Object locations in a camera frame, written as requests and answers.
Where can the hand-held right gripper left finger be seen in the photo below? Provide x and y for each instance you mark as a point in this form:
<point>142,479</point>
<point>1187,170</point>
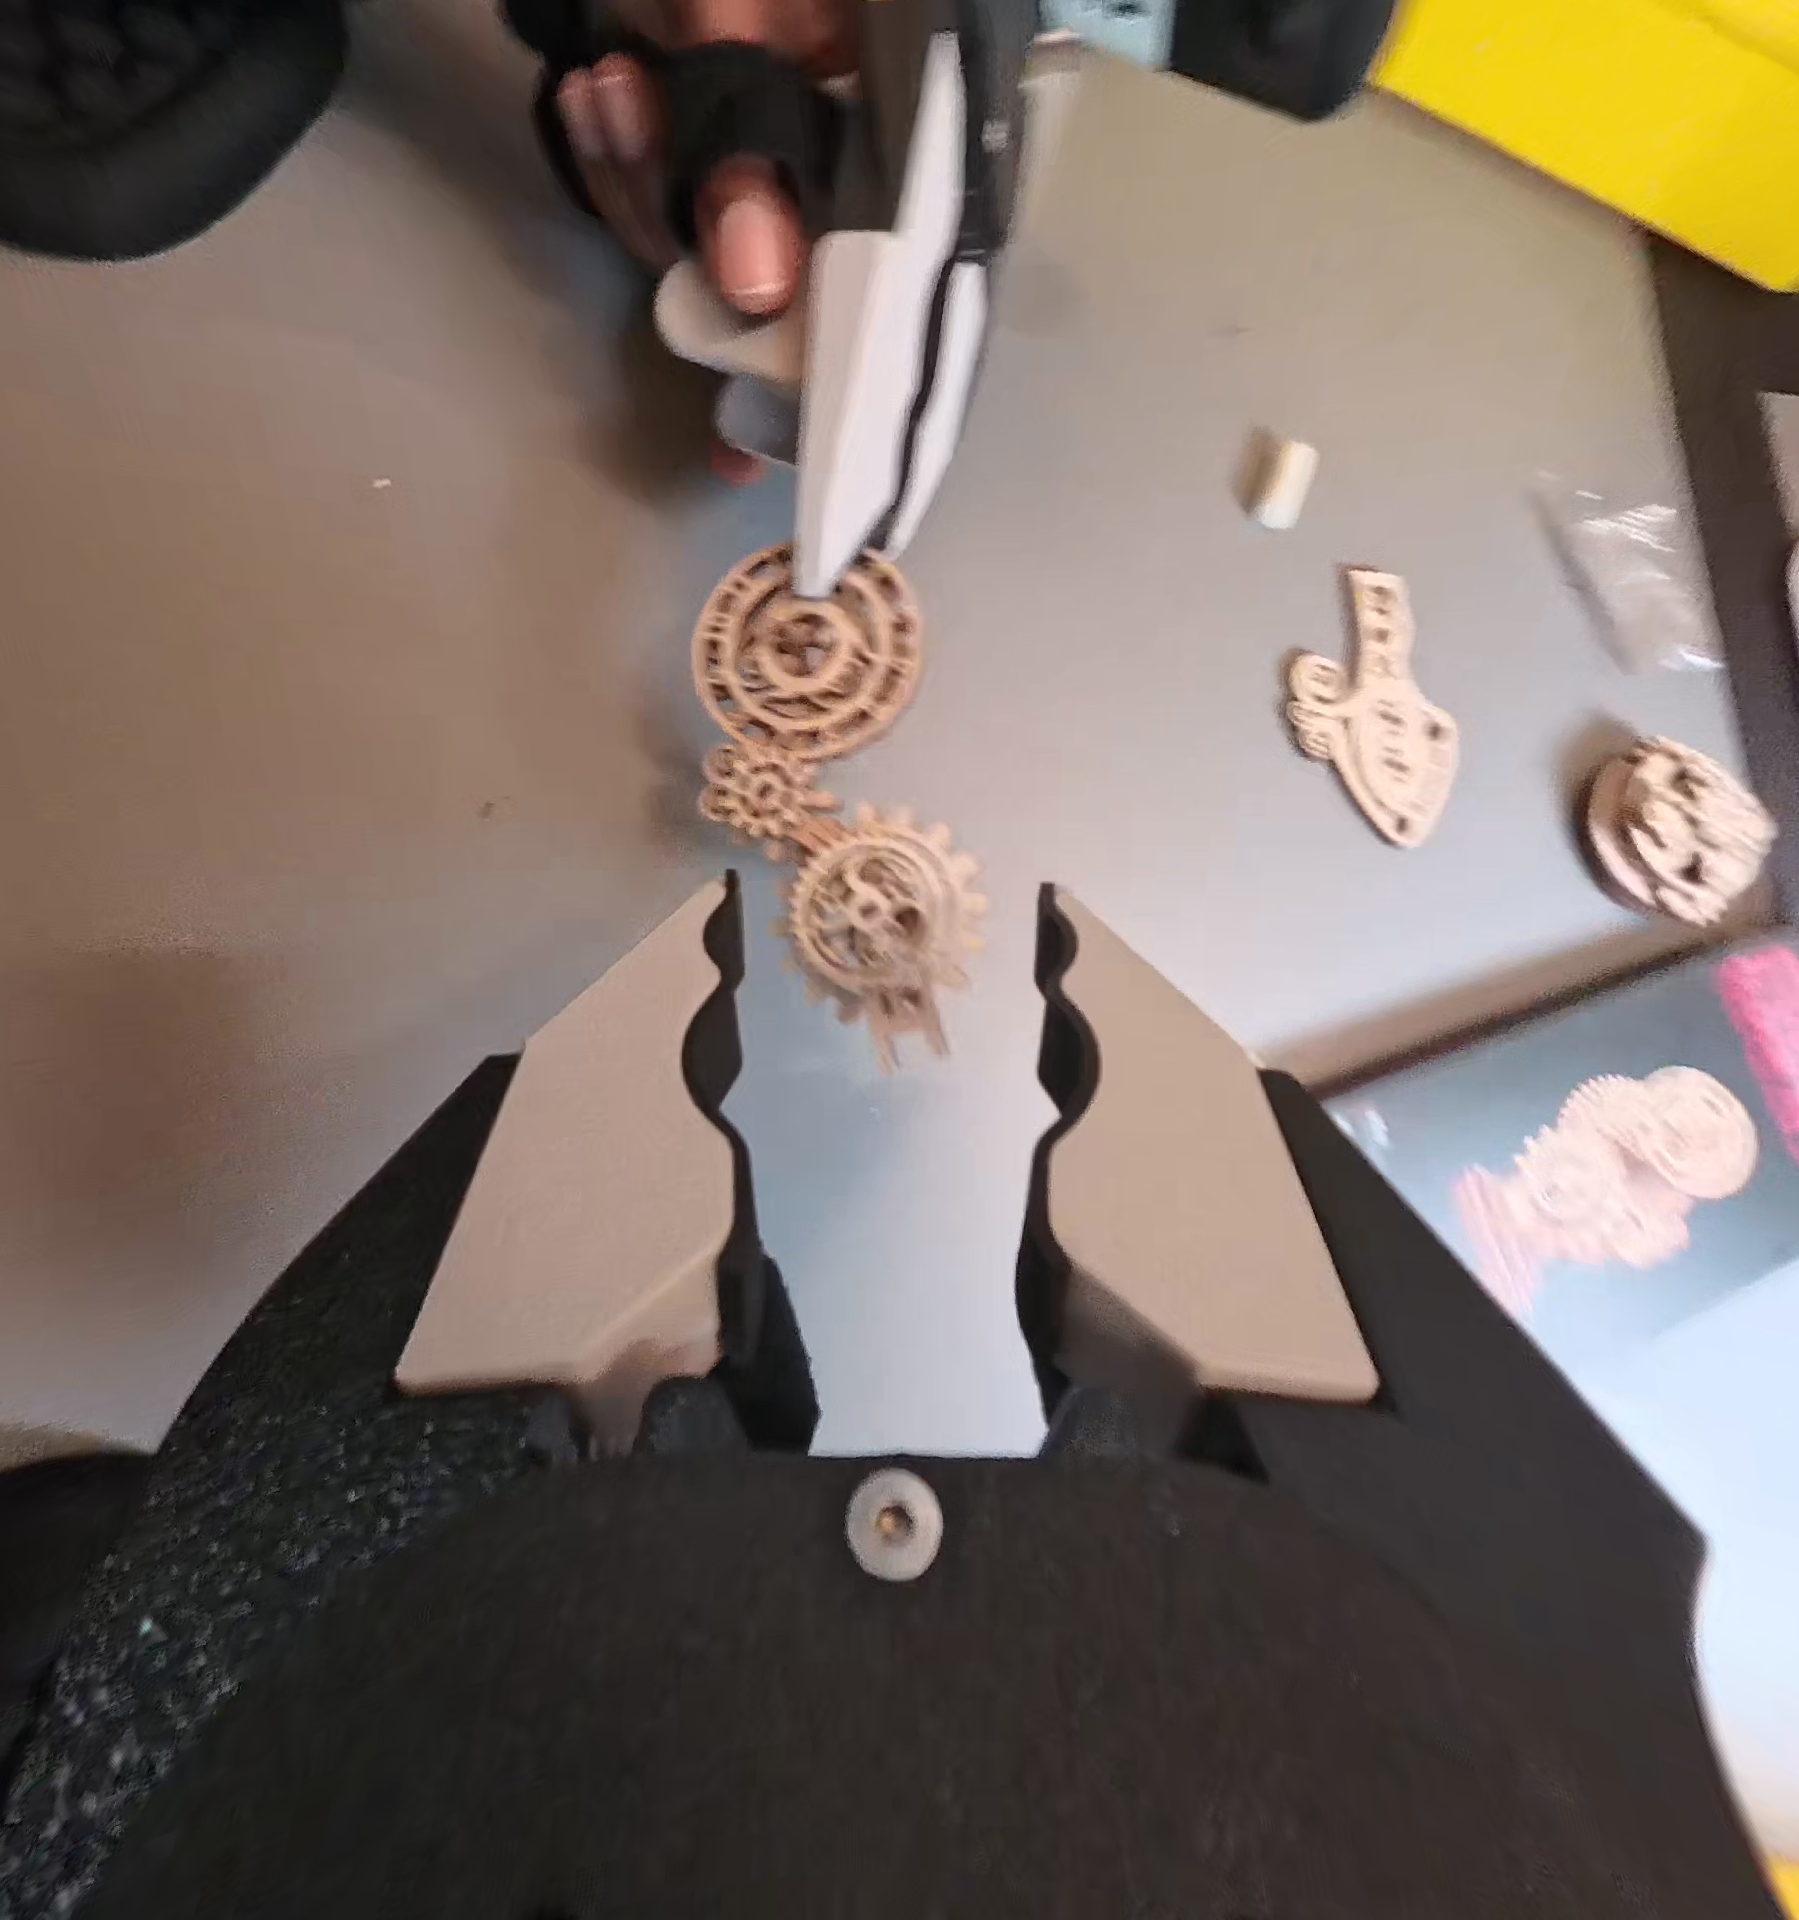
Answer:
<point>585,1200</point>

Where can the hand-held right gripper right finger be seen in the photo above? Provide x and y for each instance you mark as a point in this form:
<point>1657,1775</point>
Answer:
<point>1200,1216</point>

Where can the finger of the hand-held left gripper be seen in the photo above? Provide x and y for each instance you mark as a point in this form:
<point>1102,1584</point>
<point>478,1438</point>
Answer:
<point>953,392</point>
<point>863,392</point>

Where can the wooden gear assembly with pegs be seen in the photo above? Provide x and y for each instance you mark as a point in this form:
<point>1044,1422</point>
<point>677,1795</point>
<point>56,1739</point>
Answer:
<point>839,900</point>

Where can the person's left hand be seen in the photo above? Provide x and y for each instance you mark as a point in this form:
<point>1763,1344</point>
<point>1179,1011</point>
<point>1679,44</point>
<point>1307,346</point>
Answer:
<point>748,239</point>

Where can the small white cylinder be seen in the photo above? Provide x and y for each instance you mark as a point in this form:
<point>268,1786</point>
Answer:
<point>1278,481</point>

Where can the black puzzle box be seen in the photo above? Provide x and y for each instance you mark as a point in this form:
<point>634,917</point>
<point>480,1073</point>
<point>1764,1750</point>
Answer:
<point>1590,1200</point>

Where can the yellow plastic bin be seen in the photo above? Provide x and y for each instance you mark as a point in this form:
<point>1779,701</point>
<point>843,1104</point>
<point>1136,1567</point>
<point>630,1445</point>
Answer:
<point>1664,105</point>

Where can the ornate wooden teardrop piece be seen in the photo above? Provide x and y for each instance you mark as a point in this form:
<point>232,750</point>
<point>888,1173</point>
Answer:
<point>1387,737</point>

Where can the small stacked wooden gear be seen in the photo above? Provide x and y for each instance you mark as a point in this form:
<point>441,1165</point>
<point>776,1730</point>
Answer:
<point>1679,835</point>

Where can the clear plastic bag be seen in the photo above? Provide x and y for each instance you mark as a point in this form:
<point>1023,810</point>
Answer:
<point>1633,578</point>

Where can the black textured seat cushion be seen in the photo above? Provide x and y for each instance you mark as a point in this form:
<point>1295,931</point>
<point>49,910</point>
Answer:
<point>90,105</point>

